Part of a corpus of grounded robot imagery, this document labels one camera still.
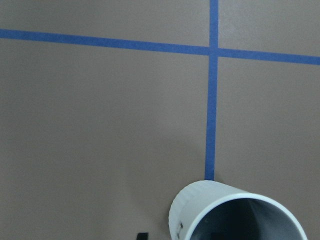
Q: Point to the white mug grey inside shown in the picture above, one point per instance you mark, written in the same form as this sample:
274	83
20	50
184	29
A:
206	206

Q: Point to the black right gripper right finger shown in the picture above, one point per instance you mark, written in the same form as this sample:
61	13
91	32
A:
216	236

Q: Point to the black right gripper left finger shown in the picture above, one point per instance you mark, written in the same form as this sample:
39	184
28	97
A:
142	236

